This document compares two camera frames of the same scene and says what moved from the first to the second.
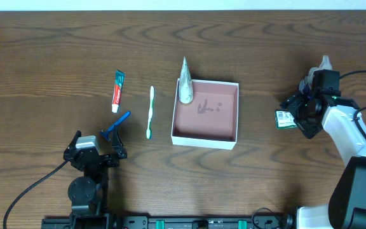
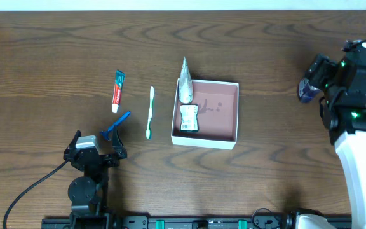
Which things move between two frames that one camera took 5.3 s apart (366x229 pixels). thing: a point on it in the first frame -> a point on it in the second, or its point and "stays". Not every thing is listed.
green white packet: (284, 119) -> (189, 117)
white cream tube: (185, 88) stays
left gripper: (103, 159) stays
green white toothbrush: (149, 131) stays
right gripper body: (296, 104) -> (312, 75)
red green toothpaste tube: (119, 84) stays
